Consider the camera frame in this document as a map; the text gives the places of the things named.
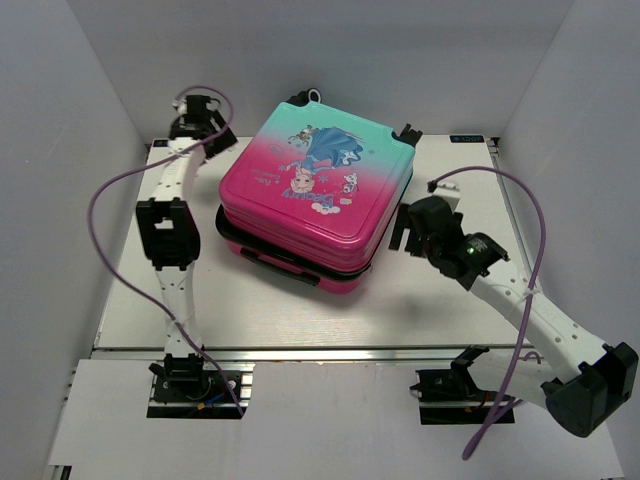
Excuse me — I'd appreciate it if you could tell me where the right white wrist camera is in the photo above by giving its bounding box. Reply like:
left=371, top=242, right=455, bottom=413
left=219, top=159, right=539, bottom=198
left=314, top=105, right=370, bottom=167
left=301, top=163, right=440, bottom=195
left=427, top=180, right=461, bottom=209

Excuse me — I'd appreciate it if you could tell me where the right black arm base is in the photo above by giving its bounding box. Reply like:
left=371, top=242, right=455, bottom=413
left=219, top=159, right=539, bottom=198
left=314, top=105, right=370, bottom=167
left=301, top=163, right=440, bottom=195
left=409, top=345, right=501, bottom=426

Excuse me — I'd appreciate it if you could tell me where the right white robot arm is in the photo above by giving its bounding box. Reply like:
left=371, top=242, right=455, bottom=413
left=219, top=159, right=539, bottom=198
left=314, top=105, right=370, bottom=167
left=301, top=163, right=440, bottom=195
left=389, top=196, right=639, bottom=438

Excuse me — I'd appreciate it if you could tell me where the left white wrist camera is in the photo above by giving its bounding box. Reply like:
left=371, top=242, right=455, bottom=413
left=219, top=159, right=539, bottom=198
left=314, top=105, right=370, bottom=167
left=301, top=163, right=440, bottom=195
left=172, top=98, right=188, bottom=115

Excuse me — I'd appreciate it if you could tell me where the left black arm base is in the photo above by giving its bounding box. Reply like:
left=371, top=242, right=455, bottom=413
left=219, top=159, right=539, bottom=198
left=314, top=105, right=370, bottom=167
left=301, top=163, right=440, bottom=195
left=146, top=353, right=249, bottom=420

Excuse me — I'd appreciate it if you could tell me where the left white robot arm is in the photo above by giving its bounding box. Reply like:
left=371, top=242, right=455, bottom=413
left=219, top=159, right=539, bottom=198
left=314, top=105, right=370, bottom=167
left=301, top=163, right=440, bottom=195
left=135, top=88, right=237, bottom=365

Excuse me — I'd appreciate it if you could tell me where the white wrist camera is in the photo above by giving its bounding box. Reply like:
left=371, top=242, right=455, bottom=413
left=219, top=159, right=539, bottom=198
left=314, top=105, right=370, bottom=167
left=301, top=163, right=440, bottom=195
left=427, top=180, right=461, bottom=209
left=172, top=98, right=188, bottom=115

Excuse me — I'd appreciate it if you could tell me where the pink hard-shell suitcase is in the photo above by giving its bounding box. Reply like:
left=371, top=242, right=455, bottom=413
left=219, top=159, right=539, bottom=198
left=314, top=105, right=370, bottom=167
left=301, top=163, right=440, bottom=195
left=215, top=88, right=423, bottom=294

